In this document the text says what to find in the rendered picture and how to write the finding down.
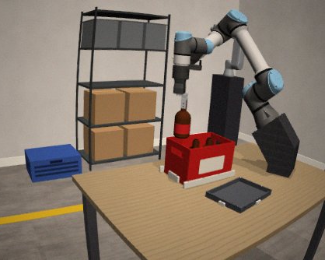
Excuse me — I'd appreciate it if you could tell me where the red divided crate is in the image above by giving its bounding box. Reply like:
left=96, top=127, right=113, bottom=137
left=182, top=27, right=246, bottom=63
left=164, top=132, right=233, bottom=184

